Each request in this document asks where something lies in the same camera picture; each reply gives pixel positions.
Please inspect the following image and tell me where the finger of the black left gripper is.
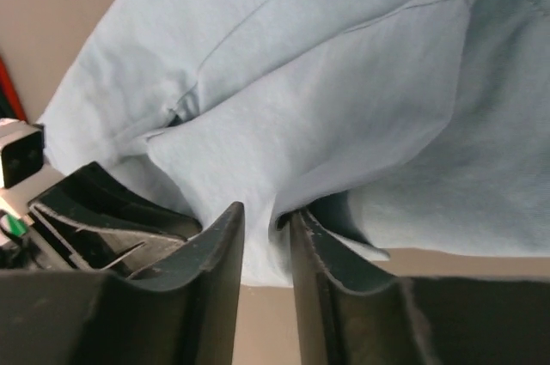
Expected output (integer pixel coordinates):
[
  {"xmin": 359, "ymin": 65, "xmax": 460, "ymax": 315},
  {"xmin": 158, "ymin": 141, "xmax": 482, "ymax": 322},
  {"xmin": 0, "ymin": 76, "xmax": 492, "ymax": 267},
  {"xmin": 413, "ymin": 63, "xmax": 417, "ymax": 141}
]
[
  {"xmin": 55, "ymin": 161, "xmax": 202, "ymax": 236},
  {"xmin": 29, "ymin": 201, "xmax": 186, "ymax": 279}
]

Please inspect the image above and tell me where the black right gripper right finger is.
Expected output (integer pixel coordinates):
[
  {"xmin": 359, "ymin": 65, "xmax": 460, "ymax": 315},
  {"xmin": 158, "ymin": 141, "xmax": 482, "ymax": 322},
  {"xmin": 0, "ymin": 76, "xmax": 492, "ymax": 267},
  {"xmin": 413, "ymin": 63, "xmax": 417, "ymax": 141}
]
[{"xmin": 290, "ymin": 210, "xmax": 549, "ymax": 364}]

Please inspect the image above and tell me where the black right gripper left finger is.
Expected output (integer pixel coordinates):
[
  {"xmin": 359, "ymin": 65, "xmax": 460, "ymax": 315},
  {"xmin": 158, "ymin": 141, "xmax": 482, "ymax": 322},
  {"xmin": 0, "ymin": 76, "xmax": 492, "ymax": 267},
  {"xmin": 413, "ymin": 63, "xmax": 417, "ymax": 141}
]
[{"xmin": 1, "ymin": 202, "xmax": 245, "ymax": 364}]

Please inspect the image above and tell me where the light blue t-shirt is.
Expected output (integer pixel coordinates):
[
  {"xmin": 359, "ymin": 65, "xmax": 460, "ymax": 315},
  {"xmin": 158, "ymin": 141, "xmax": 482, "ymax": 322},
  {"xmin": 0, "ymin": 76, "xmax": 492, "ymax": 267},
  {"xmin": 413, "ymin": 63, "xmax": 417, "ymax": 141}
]
[{"xmin": 41, "ymin": 0, "xmax": 549, "ymax": 287}]

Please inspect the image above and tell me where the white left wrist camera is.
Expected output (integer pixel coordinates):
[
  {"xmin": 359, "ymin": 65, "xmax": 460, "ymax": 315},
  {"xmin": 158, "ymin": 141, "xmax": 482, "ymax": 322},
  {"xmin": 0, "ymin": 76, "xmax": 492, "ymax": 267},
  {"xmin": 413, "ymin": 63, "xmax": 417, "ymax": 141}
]
[{"xmin": 0, "ymin": 118, "xmax": 61, "ymax": 220}]

